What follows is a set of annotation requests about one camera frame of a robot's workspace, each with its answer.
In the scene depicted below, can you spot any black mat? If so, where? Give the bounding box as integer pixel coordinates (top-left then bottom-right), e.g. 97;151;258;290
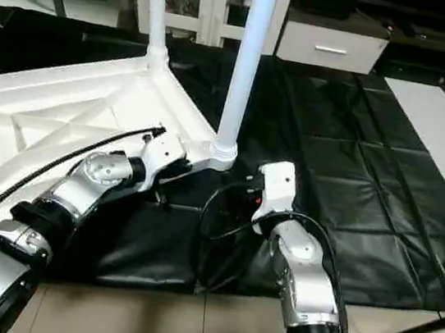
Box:
0;4;445;333

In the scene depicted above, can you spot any white drawer unit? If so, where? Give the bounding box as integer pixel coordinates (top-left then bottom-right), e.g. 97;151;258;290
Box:
273;19;392;79

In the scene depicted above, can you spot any dark low tv stand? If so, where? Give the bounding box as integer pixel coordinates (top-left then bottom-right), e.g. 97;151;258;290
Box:
347;0;445;88

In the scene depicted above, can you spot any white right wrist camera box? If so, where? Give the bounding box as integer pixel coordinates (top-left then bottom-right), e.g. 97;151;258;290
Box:
246;157;300;237

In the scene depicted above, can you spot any white glass door cabinet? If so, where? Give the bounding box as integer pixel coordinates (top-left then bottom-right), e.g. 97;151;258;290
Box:
124;0;296;60

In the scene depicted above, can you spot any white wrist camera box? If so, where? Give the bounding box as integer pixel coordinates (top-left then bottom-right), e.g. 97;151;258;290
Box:
132;128;191;192
246;157;300;237

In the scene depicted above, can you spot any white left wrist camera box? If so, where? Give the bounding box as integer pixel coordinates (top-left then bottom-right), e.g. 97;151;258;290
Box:
132;128;191;192

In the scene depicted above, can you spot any white plastic table leg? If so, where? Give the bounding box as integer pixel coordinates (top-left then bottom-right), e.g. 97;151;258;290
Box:
133;0;181;74
210;0;282;169

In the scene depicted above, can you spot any white plastic table top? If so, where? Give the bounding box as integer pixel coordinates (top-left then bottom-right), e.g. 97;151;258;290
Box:
0;34;250;280

